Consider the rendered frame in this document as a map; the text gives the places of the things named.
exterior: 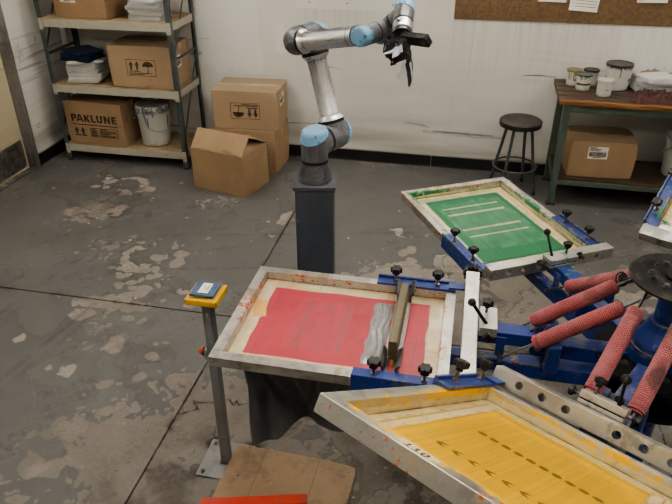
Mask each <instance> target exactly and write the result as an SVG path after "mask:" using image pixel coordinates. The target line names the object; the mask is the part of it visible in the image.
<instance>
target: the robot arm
mask: <svg viewBox="0 0 672 504"><path fill-rule="evenodd" d="M414 13H415V9H414V2H413V1H412V0H397V1H396V2H395V5H394V9H393V10H392V11H391V12H390V13H389V14H388V15H387V16H385V17H384V18H383V19H382V20H379V21H375V22H371V23H368V24H363V25H355V26H346V27H337V28H327V26H326V25H324V24H323V23H322V22H319V21H315V22H308V23H305V24H301V25H297V26H293V27H291V28H289V29H288V30H287V31H286V33H285V34H284V37H283V44H284V47H285V49H286V50H287V51H288V52H289V53H290V54H292V55H302V58H303V59H304V60H305V61H306V62H307V64H308V68H309V72H310V76H311V80H312V85H313V89H314V93H315V97H316V101H317V105H318V110H319V114H320V119H319V120H318V124H314V125H309V126H307V127H305V128H304V129H303V130H302V132H301V138H300V142H301V166H300V169H299V173H298V181H299V182H300V183H301V184H304V185H307V186H322V185H326V184H328V183H330V182H331V181H332V172H331V169H330V167H329V164H328V153H329V152H331V151H333V150H336V149H338V148H341V147H343V146H345V145H346V144H347V143H349V141H350V140H351V138H352V127H351V125H350V123H348V121H347V120H346V119H344V115H342V114H341V113H340V112H339V109H338V105H337V100H336V96H335V92H334V87H333V83H332V79H331V74H330V70H329V66H328V61H327V55H328V53H329V50H328V49H333V48H344V47H355V46H356V47H366V46H369V45H371V44H374V43H377V44H379V45H382V44H384V47H383V53H384V55H385V57H386V58H388V59H389V60H390V61H391V62H390V66H393V65H396V63H398V62H400V61H404V60H406V62H403V63H402V64H401V71H400V72H399V73H398V74H397V79H400V80H408V87H410V86H411V83H412V79H413V61H412V51H411V48H410V47H411V45H413V46H420V47H428V48H429V47H430V46H431V44H432V40H431V38H430V36H429V34H424V33H416V32H413V20H414ZM384 49H385V50H384Z"/></svg>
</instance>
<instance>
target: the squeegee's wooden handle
mask: <svg viewBox="0 0 672 504"><path fill-rule="evenodd" d="M408 298H409V284H408V283H402V284H401V288H400V292H399V297H398V301H397V306H396V310H395V315H394V319H393V324H392V328H391V333H390V337H389V342H388V357H387V359H390V360H397V355H398V348H399V343H400V338H401V333H402V328H403V323H404V318H405V313H406V308H407V303H408Z"/></svg>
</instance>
